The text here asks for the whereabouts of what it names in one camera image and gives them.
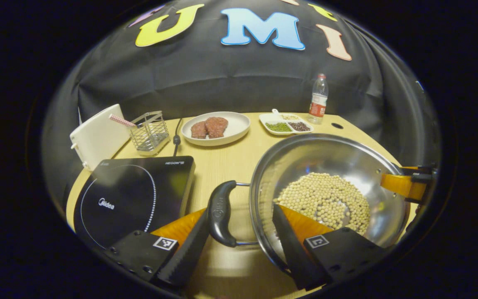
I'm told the red meat patty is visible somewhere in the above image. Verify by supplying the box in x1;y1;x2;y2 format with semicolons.
205;116;229;139
190;120;209;140

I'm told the clear water bottle red label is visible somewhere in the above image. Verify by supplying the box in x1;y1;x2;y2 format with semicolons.
307;74;329;125

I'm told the wire mesh basket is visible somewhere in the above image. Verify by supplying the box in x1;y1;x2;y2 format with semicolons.
130;110;171;157

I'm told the white divided dish of beans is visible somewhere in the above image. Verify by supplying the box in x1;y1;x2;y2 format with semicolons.
259;108;315;137

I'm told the black induction cooktop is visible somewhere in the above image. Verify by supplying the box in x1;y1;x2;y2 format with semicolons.
73;156;196;250

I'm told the white oval plate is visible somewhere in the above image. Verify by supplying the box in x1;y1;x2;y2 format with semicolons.
180;111;251;147

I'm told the pile of soybeans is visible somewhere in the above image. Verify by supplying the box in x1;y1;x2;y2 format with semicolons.
274;172;372;235

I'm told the white toaster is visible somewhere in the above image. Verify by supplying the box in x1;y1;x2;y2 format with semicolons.
69;103;132;172

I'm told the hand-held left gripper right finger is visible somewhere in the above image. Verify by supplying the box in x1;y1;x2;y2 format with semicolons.
272;203;390;291

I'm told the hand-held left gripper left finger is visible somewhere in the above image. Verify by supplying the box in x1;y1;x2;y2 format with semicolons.
105;208;211;290

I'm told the black power cable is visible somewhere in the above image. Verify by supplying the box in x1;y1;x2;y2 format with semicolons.
172;117;183;157

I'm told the steel pot with black handles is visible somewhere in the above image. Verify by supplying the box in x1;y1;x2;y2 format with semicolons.
207;133;410;279

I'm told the pink striped stick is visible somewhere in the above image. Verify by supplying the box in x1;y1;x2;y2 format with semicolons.
109;114;137;127

